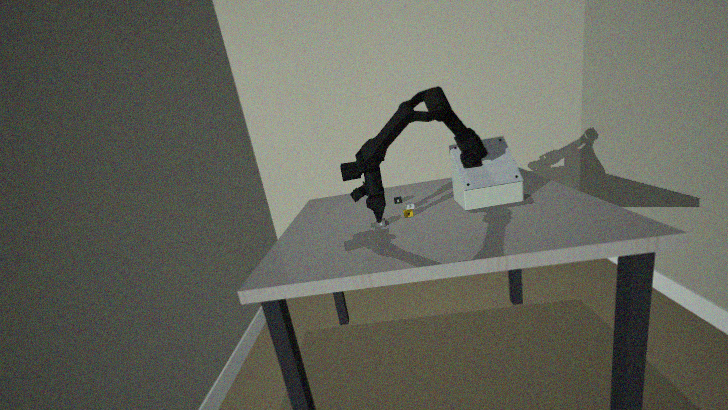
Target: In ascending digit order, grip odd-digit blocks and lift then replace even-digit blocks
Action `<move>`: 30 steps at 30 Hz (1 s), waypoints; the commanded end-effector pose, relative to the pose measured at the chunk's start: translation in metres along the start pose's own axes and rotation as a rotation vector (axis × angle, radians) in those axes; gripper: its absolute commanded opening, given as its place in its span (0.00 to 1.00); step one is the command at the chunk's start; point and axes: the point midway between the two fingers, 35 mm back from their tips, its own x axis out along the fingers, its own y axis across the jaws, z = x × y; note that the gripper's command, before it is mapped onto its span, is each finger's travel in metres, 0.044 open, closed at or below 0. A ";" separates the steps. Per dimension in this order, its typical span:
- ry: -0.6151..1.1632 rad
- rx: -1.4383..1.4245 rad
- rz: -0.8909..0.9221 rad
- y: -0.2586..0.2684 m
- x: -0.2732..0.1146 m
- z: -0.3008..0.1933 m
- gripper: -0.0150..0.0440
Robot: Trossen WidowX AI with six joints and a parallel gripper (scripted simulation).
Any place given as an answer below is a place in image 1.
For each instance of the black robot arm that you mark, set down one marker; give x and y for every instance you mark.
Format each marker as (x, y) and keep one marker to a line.
(372, 153)

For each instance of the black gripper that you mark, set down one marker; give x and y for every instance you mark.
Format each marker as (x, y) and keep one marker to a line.
(376, 201)

